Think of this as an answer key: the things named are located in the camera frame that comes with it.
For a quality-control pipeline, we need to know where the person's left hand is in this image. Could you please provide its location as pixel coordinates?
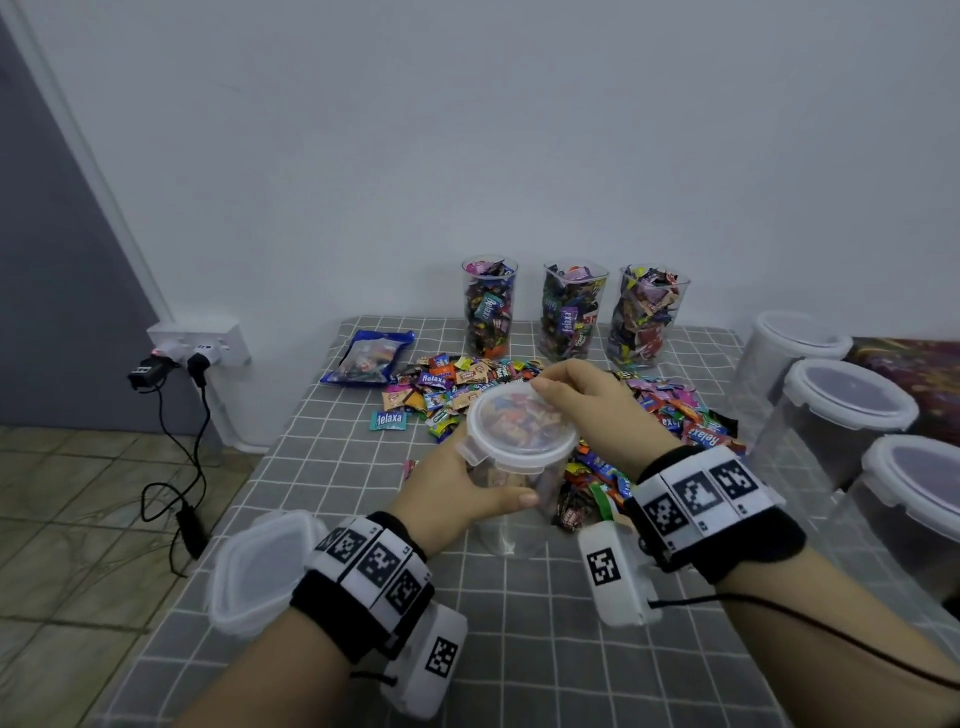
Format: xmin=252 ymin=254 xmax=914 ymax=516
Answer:
xmin=387 ymin=435 xmax=539 ymax=557

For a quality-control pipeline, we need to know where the person's right hand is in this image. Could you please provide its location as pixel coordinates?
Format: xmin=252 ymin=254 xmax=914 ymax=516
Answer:
xmin=528 ymin=358 xmax=699 ymax=482

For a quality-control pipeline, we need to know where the small transparent plastic jar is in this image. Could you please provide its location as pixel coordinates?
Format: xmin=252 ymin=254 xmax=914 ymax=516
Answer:
xmin=607 ymin=265 xmax=692 ymax=372
xmin=540 ymin=261 xmax=609 ymax=365
xmin=465 ymin=450 xmax=569 ymax=560

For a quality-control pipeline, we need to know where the pile of colourful candies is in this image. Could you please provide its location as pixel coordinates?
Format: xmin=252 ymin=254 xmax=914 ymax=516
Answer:
xmin=367 ymin=352 xmax=752 ymax=534

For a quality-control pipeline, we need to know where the tall transparent plastic jar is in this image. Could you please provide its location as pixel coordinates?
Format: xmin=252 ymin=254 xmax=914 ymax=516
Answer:
xmin=460 ymin=256 xmax=518 ymax=362

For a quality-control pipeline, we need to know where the white square container lid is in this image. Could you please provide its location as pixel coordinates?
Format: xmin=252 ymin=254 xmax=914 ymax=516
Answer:
xmin=205 ymin=510 xmax=327 ymax=641

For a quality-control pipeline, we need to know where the person's right forearm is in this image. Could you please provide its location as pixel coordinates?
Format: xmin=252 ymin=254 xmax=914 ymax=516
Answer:
xmin=720 ymin=547 xmax=960 ymax=728

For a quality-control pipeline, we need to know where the black marker-tagged left wristband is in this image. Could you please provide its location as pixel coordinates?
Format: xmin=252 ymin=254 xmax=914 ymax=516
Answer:
xmin=291 ymin=511 xmax=437 ymax=662

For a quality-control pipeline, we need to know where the black marker-tagged wristband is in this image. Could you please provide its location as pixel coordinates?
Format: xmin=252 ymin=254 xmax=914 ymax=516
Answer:
xmin=291 ymin=511 xmax=437 ymax=662
xmin=622 ymin=442 xmax=807 ymax=584

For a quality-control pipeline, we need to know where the black marker-tagged right wristband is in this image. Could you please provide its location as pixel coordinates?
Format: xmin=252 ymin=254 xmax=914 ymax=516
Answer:
xmin=622 ymin=442 xmax=807 ymax=584

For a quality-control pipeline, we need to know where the blue snack packet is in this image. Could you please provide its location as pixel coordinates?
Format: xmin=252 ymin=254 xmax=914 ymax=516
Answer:
xmin=321 ymin=328 xmax=419 ymax=387

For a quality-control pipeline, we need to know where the dark patterned cloth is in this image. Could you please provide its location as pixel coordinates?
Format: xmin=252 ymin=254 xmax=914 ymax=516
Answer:
xmin=847 ymin=337 xmax=960 ymax=444

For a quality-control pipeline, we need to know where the black power plug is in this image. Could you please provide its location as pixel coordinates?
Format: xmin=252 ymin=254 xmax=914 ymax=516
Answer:
xmin=127 ymin=352 xmax=212 ymax=395

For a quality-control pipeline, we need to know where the grey door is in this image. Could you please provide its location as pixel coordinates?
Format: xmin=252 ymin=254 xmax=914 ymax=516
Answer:
xmin=0 ymin=15 xmax=170 ymax=434

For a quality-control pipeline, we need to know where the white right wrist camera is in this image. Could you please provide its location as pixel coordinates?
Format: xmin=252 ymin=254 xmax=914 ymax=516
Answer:
xmin=577 ymin=517 xmax=665 ymax=627

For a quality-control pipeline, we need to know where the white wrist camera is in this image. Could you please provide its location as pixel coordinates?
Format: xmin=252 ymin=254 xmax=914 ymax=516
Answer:
xmin=577 ymin=517 xmax=665 ymax=627
xmin=382 ymin=600 xmax=470 ymax=719

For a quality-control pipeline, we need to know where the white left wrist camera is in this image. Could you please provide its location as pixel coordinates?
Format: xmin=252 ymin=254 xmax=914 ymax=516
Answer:
xmin=382 ymin=600 xmax=470 ymax=719

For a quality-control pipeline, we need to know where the black power cable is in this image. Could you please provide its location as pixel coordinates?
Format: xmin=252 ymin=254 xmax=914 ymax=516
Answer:
xmin=139 ymin=382 xmax=215 ymax=560

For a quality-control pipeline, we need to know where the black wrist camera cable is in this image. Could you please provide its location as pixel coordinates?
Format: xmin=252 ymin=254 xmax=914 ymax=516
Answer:
xmin=648 ymin=589 xmax=960 ymax=692

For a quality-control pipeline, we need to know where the white wall socket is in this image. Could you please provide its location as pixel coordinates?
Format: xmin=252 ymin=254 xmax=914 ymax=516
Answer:
xmin=147 ymin=322 xmax=251 ymax=371

